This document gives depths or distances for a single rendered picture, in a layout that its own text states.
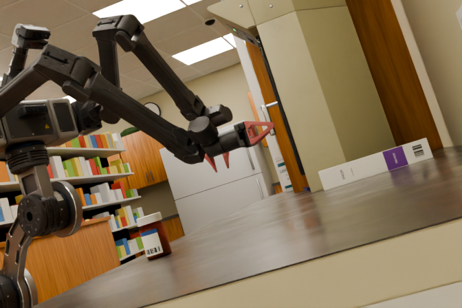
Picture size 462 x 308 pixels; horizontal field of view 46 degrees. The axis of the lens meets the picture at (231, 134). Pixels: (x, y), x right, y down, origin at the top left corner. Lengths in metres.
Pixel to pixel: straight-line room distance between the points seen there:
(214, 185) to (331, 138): 5.15
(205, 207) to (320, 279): 6.20
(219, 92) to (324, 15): 5.76
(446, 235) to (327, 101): 1.07
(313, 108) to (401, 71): 0.47
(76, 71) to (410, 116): 1.02
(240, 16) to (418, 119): 0.67
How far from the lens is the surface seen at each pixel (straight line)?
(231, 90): 7.21
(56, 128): 2.03
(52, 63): 1.42
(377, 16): 1.84
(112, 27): 1.74
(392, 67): 1.81
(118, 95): 1.44
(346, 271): 0.38
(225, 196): 6.50
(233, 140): 1.48
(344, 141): 1.43
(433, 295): 0.39
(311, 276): 0.39
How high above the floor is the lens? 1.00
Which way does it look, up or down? 6 degrees up
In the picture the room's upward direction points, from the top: 18 degrees counter-clockwise
